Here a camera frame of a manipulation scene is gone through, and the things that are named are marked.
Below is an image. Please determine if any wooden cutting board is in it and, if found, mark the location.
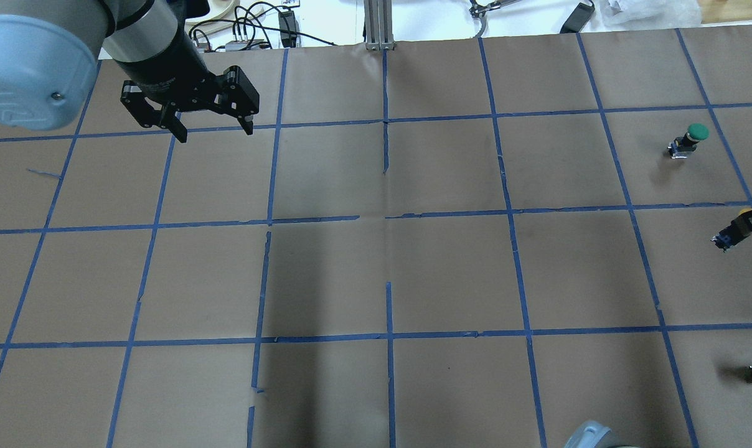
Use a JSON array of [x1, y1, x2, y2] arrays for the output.
[[697, 0, 752, 25]]

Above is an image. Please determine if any green push button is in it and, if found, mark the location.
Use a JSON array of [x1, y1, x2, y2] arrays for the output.
[[667, 124, 710, 160]]

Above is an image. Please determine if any aluminium frame post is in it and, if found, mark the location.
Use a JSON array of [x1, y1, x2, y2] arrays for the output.
[[364, 0, 395, 51]]

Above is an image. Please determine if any black power adapter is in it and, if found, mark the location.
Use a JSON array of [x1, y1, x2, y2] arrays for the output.
[[559, 1, 596, 34]]

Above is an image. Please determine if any clear plastic bag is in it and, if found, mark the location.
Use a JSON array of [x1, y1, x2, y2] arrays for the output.
[[595, 1, 702, 29]]

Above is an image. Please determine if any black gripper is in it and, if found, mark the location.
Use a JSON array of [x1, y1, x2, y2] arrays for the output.
[[110, 25, 260, 144]]

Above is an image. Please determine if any brown paper table cover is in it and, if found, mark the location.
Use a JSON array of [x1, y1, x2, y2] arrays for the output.
[[0, 26, 752, 447]]

